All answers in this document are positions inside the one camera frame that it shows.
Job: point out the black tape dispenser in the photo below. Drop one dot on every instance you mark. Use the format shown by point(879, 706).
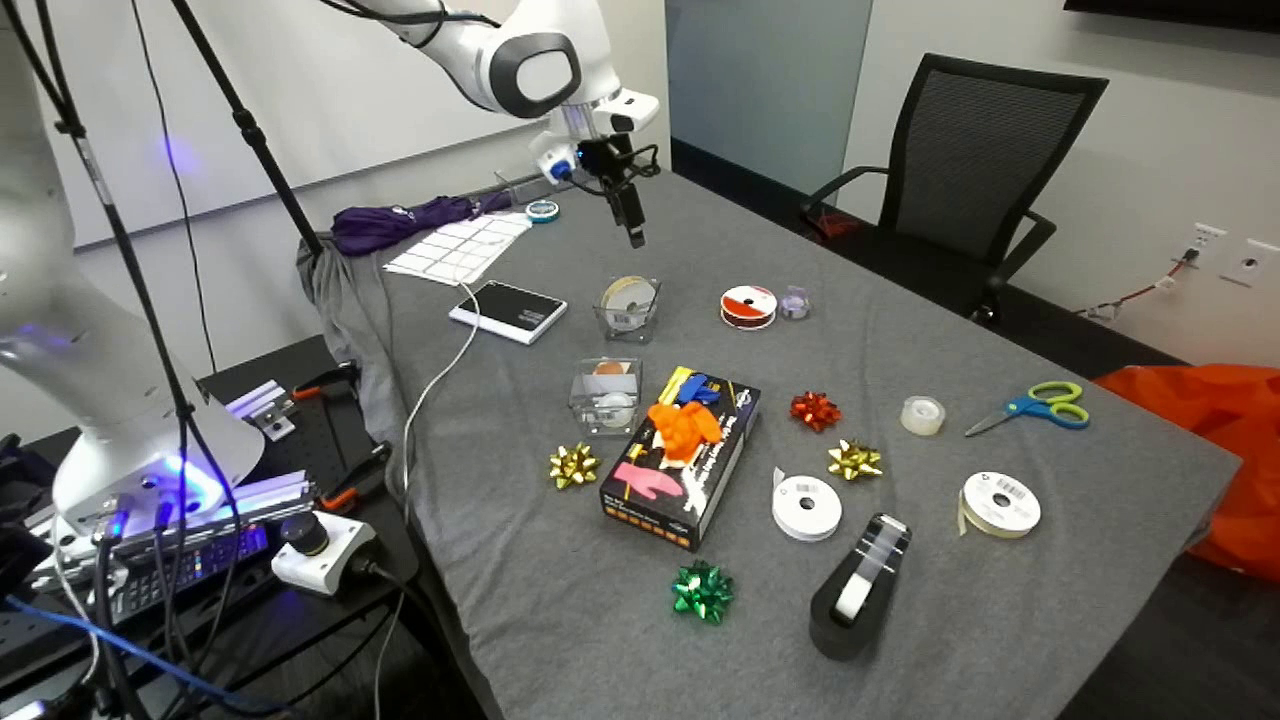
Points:
point(863, 584)

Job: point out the white ribbon spool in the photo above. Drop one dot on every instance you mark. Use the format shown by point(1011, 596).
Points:
point(805, 506)
point(1003, 506)

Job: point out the black wall screen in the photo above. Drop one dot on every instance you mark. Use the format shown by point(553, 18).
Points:
point(1174, 9)

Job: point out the black office chair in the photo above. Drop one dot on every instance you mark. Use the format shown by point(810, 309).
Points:
point(981, 163)

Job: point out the grey tablecloth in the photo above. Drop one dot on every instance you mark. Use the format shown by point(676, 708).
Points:
point(935, 335)

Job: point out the black box of gift bows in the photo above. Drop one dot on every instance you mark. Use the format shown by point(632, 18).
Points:
point(695, 485)

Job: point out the white wall outlet plate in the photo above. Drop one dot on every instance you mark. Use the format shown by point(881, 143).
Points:
point(1233, 253)

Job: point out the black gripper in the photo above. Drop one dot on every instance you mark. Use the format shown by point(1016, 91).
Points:
point(619, 163)

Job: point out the purple ribbon bundle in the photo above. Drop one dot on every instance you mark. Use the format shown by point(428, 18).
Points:
point(402, 220)

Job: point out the blue green scissors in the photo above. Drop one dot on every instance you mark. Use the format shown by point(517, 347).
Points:
point(1047, 405)

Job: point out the red gift bow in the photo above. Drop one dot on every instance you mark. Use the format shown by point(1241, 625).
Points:
point(814, 408)

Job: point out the blue gift bow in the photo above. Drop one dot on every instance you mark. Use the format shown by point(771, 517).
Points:
point(695, 387)

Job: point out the gold gift bow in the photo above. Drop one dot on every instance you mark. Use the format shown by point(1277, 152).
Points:
point(854, 462)
point(574, 466)

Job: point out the white power adapter block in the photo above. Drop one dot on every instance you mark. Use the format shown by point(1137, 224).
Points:
point(320, 554)

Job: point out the white sticker sheet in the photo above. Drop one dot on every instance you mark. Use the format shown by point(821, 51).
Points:
point(460, 248)

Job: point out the wrist camera white blue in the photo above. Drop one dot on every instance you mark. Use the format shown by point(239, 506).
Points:
point(561, 163)

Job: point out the silver robot base rail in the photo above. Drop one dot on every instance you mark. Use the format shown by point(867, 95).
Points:
point(214, 512)

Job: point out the green gift bow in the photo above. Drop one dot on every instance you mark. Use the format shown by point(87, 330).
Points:
point(701, 595)

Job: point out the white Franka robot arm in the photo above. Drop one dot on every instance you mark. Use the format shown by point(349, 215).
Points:
point(520, 67)

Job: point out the orange cloth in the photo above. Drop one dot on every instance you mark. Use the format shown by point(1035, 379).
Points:
point(1223, 425)

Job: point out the black camera stand pole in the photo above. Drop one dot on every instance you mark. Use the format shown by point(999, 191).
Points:
point(254, 143)

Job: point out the small clear purple spool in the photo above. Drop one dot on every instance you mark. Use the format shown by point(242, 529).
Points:
point(793, 305)

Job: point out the small teal tape roll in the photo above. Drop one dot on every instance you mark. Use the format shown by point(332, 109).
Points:
point(542, 208)

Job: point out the orange ribbon spool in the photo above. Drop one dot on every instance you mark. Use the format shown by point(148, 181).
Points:
point(750, 305)

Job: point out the orange gift bow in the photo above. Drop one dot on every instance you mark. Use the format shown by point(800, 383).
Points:
point(687, 429)

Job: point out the white round lid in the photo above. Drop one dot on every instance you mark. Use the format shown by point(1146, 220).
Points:
point(920, 414)

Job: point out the white whiteboard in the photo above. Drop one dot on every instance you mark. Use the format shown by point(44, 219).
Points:
point(373, 123)

